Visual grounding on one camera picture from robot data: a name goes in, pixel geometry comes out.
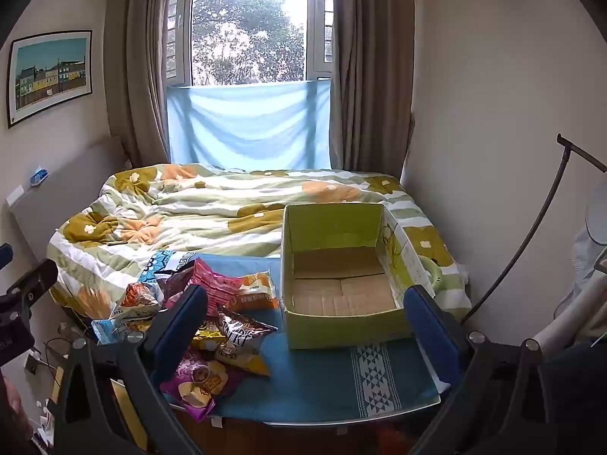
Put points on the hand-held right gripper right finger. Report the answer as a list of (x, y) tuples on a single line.
[(427, 322)]

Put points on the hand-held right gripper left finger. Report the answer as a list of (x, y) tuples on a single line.
[(185, 313)]

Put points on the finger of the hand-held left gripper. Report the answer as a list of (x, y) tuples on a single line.
[(4, 254), (35, 278)]

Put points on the dark maroon snack packet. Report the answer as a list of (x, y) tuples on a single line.
[(175, 289)]

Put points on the yellow white snack packet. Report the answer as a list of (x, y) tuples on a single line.
[(208, 339)]

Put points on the pink snack packet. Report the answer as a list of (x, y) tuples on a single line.
[(218, 284)]

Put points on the orange striped snack packet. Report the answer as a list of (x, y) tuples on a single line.
[(137, 298)]

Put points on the purple snack packet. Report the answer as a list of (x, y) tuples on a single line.
[(189, 370)]

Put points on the silver brown snack packet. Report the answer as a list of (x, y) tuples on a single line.
[(242, 331)]

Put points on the light blue snack packet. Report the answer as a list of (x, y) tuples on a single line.
[(111, 331)]

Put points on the orange white bread packet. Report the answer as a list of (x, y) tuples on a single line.
[(258, 289)]

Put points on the green cardboard box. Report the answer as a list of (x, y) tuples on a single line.
[(341, 294)]

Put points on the green round object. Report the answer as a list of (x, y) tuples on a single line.
[(432, 272)]

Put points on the grey bed headboard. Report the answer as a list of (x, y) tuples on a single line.
[(61, 189)]

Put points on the small blue white object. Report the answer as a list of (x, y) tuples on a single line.
[(40, 175)]

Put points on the floral striped blanket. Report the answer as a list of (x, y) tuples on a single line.
[(199, 208)]

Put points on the teal patterned table mat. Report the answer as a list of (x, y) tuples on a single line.
[(313, 379)]

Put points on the white mesh fabric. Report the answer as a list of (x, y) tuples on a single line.
[(583, 275)]

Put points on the black floor lamp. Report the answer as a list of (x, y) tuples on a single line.
[(545, 208)]

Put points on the light blue window cloth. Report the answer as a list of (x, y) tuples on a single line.
[(246, 125)]

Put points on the brown curtain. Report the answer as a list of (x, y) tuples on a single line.
[(137, 66), (372, 66)]

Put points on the window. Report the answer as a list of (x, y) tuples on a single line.
[(251, 28)]

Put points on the wall socket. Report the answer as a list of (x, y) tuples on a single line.
[(33, 365)]

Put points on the white wall switch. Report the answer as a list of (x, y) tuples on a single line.
[(14, 195)]

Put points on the white tube frame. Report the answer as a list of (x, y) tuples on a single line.
[(564, 315)]

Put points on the framed wall poster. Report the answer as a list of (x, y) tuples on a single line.
[(50, 76)]

